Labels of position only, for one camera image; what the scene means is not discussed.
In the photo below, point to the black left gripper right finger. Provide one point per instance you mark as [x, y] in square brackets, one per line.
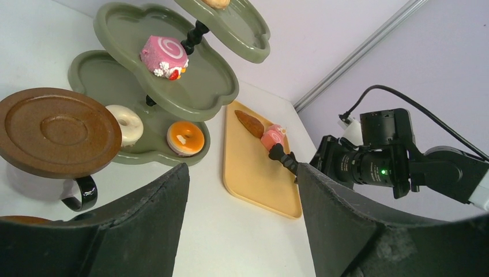
[352, 235]

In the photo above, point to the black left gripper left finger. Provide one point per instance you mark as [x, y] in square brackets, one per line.
[135, 235]

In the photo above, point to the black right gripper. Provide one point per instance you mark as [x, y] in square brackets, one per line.
[338, 159]

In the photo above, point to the pink strawberry cake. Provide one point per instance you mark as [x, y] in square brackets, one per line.
[278, 128]

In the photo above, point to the pink swirl cake slice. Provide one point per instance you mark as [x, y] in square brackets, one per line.
[272, 137]

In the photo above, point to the yellow serving tray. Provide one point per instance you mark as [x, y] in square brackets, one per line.
[250, 175]

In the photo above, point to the brown croissant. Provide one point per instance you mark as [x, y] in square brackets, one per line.
[251, 123]

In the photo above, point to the orange glazed donut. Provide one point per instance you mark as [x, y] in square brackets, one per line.
[185, 138]

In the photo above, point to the white glazed donut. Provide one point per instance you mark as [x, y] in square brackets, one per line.
[131, 125]

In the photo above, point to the green three-tier dessert stand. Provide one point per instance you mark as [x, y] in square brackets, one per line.
[116, 74]

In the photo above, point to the purple swirl cake slice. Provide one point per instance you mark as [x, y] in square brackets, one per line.
[164, 57]

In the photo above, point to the beige round cookie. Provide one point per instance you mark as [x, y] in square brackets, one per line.
[217, 4]

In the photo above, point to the brown saucer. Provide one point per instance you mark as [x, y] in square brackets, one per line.
[25, 219]

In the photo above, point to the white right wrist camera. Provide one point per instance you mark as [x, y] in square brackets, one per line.
[352, 131]

